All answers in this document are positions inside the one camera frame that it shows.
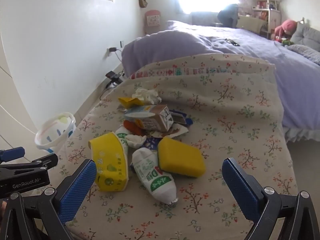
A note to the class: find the beige chair back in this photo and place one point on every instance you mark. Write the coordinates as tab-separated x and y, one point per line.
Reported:
250	24

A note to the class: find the brown white torn wrapper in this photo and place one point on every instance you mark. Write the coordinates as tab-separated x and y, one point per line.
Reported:
172	131

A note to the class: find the small white green bottle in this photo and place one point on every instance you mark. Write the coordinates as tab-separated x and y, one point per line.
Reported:
122	136

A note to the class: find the grey fluffy cushion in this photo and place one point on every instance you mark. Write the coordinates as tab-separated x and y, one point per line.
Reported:
306	52

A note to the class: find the white wall socket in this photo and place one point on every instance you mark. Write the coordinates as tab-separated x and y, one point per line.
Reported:
122	44

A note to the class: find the brown white milk carton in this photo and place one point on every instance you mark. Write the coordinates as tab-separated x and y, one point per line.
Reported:
150	117

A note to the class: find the small crumpled white tissue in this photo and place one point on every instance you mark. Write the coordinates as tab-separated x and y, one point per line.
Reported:
136	140

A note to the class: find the black charger plug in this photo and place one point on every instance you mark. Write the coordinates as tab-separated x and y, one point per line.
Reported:
113	49

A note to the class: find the floral beige blanket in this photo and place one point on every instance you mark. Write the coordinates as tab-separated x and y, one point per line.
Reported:
225	110

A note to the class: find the white plastic basket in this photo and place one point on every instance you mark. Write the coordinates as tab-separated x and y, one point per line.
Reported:
56	132

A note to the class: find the green toy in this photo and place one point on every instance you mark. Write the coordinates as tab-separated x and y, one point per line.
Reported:
287	42

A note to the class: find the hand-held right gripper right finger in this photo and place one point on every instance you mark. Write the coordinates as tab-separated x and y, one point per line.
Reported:
240	185

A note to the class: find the black red device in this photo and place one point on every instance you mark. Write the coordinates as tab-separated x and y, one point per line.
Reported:
113	77

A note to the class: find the white paper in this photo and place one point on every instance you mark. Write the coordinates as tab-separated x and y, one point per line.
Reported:
146	95

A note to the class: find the grey pillow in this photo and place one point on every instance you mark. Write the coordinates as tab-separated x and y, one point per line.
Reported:
306	33

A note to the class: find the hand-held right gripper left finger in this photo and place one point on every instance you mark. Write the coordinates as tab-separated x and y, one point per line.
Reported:
77	187

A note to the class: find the blue dotted wrapper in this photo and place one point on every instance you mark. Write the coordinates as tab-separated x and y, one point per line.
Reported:
151	145

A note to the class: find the small black object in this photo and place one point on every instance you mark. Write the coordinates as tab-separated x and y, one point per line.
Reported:
232	42

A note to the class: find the purple duvet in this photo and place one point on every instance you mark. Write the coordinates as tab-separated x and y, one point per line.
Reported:
250	52

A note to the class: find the orange wrapper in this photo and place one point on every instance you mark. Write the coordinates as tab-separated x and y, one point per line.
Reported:
131	127

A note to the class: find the yellow wrapper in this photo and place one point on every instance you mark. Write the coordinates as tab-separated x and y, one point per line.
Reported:
127	102

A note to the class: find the pink wall organizer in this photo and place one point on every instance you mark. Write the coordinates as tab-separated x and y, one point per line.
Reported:
152	21

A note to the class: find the white bookshelf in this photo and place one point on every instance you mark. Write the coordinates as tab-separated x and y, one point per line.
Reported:
267	7

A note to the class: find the large white green bottle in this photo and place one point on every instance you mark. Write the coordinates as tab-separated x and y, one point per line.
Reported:
152	177

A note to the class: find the pink plush toy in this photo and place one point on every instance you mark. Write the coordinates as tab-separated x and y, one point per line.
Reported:
287	28

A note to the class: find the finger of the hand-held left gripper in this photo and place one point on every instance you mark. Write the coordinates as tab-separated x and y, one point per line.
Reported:
12	154
46	161

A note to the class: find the yellow sponge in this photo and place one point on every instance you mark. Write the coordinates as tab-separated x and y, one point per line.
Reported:
181	157

